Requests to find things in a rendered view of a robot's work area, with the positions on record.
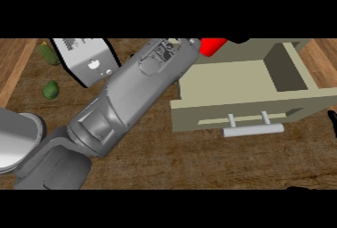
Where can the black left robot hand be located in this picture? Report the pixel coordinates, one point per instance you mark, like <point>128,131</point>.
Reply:
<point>238,40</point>

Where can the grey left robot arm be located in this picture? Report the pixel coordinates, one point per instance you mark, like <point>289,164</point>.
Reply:
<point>131,86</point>

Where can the red can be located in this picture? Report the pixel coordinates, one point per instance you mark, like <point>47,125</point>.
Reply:
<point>211,47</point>

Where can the beige open drawer box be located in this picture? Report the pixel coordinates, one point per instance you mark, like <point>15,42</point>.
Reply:
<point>219,81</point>

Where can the beige drawer front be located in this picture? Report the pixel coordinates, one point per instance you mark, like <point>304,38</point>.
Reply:
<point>205,114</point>

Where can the beige cabinet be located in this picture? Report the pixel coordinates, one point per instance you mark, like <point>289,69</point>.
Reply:
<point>245,50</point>

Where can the pale grey appliance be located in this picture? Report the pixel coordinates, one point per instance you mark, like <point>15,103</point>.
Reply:
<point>87,63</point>

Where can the green cucumber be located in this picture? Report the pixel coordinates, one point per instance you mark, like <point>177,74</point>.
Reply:
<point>49,55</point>

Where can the green avocado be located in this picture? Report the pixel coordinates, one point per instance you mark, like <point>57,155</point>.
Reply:
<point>50,90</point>

